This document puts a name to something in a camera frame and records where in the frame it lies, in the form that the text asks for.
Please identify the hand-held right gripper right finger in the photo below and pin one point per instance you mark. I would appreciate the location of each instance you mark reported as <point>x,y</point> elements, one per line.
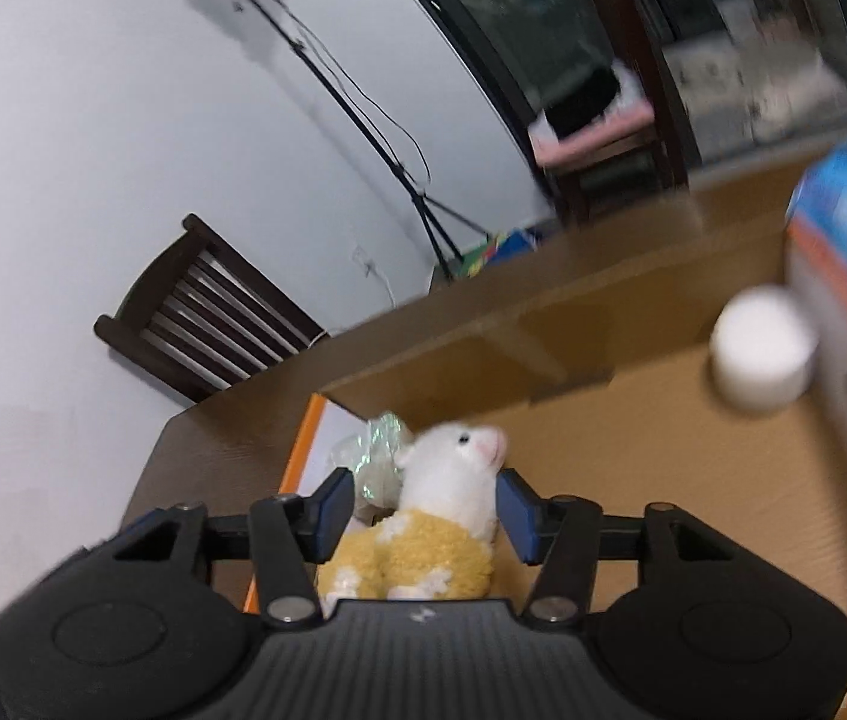
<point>517,519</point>

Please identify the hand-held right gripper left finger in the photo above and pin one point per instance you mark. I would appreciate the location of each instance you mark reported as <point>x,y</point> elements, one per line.
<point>337,511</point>

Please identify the yellow white plush sheep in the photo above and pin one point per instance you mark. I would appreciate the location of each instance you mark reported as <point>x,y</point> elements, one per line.
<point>442,480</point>

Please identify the cardboard box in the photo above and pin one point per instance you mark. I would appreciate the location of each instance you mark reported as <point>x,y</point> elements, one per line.
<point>693,465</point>

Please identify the crinkled clear plastic wrapper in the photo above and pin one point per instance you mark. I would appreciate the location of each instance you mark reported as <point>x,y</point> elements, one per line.
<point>371,457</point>

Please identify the dark wooden slatted chair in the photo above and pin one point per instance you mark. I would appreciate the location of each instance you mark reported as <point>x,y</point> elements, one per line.
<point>206,315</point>

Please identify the colourful box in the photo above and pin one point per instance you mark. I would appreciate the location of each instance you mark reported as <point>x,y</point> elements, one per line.
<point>502,247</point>

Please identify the white paper roll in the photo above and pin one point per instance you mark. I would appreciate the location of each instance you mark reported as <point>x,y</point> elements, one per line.
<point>761,356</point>

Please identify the black tripod stand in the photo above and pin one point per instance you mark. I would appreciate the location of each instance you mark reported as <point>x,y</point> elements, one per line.
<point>348,109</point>

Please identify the black item on cushion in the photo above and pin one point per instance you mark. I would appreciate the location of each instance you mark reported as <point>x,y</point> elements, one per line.
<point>581,101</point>

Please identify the white cabinet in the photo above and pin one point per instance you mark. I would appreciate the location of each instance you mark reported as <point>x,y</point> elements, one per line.
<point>753,75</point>

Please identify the black framed glass door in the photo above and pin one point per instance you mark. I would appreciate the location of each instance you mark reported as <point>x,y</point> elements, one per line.
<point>528,15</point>

